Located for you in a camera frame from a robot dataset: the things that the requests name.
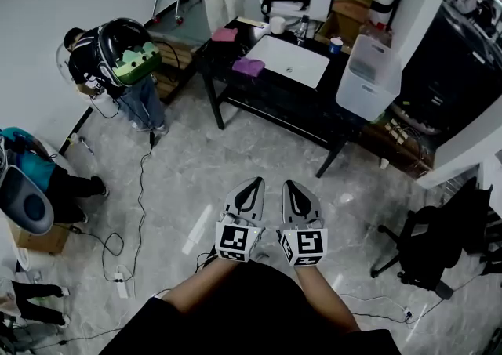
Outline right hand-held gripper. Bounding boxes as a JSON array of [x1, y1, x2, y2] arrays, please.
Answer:
[[277, 179, 329, 267]]

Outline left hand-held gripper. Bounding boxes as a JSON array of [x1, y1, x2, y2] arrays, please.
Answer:
[[214, 176, 267, 263]]

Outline purple cloth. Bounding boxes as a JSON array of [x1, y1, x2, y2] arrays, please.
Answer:
[[231, 56, 266, 78]]

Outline white plastic bin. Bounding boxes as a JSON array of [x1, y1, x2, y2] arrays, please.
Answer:
[[335, 34, 403, 122]]

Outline pink cloth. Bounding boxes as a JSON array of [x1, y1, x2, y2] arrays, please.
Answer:
[[211, 27, 239, 43]]

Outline person's left forearm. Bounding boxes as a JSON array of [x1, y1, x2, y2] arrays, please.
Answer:
[[161, 257, 244, 313]]

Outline person's right forearm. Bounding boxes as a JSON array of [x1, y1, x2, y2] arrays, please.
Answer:
[[293, 263, 362, 333]]

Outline black marble vanity table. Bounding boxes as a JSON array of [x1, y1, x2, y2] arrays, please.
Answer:
[[195, 16, 377, 179]]

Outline person's black clothing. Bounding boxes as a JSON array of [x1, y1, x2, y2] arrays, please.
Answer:
[[100, 261, 403, 355]]

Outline black office chair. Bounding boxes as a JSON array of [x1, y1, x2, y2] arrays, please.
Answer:
[[370, 176, 502, 299]]

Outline white sink basin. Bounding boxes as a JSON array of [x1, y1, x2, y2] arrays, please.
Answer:
[[243, 34, 331, 89]]

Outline wooden slatted step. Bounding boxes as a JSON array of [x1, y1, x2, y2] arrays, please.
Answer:
[[148, 31, 197, 106]]

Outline black machine cabinet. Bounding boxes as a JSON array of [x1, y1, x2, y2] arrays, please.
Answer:
[[395, 4, 502, 135]]

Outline grey helmet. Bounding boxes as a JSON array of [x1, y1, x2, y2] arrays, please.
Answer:
[[0, 165, 54, 236]]

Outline black floor cable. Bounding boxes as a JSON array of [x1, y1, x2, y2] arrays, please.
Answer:
[[101, 129, 158, 284]]

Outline tangle of cables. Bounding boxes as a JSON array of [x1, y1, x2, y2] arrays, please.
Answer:
[[368, 110, 436, 178]]

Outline wire rack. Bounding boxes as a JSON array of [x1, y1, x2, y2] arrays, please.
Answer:
[[438, 175, 478, 205]]

